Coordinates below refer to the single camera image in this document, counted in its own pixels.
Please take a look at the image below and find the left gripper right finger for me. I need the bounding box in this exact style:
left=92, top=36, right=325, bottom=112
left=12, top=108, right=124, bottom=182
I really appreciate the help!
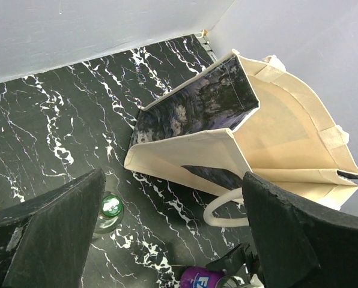
left=242, top=172, right=358, bottom=287

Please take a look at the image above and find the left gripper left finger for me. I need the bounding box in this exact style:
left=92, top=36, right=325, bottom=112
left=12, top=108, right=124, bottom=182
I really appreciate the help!
left=0, top=168, right=106, bottom=287

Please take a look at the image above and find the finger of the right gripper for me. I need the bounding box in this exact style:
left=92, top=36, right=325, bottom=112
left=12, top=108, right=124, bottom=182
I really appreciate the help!
left=205, top=243, right=262, bottom=286

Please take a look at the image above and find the purple soda can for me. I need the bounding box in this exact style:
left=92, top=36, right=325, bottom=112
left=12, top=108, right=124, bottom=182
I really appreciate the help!
left=180, top=266, right=229, bottom=288

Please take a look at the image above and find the beige canvas tote bag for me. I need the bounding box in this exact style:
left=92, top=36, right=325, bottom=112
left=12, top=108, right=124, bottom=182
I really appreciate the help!
left=124, top=50, right=358, bottom=227

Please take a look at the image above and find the far clear glass bottle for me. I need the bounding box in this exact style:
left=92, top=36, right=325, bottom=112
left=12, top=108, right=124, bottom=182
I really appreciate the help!
left=93, top=191, right=124, bottom=238

